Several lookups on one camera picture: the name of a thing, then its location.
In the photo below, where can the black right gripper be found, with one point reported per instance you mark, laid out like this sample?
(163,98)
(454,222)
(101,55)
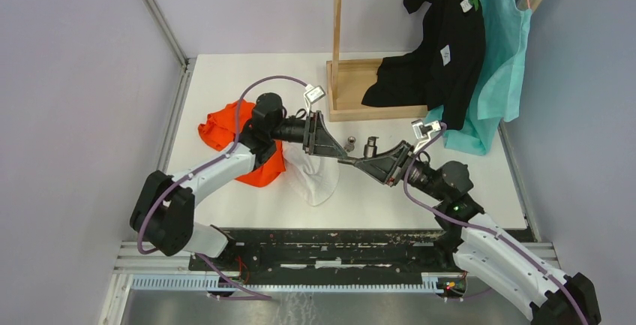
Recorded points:
(386,167)

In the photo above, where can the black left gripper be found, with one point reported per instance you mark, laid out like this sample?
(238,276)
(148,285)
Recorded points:
(320,142)

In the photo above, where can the silver angle valve fitting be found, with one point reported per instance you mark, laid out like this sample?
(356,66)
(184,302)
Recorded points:
(350,144)

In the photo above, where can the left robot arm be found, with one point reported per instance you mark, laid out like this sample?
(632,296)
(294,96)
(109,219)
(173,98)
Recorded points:
(164,212)

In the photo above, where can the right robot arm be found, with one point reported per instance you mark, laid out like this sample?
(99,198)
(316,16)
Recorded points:
(475,244)

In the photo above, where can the white bucket hat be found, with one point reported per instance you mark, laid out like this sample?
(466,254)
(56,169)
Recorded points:
(313,178)

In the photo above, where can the wooden clothes rack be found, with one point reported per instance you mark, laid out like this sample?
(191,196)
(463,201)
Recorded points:
(349,79)

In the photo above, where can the orange cloth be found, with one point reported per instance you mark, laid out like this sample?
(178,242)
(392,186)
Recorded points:
(220,129)

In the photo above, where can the black t-shirt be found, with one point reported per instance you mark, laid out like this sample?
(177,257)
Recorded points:
(442,71)

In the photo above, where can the teal garment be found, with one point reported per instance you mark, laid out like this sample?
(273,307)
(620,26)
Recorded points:
(497,95)

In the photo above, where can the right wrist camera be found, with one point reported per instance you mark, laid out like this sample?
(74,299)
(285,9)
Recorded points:
(425,132)

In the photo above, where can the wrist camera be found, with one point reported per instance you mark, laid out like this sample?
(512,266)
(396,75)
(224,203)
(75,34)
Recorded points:
(312,95)
(425,132)

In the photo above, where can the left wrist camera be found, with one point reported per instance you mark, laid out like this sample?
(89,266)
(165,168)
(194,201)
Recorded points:
(312,95)

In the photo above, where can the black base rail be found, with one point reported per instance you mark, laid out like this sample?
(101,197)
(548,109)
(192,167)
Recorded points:
(335,256)

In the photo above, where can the aluminium frame rail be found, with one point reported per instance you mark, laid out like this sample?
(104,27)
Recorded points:
(130,264)

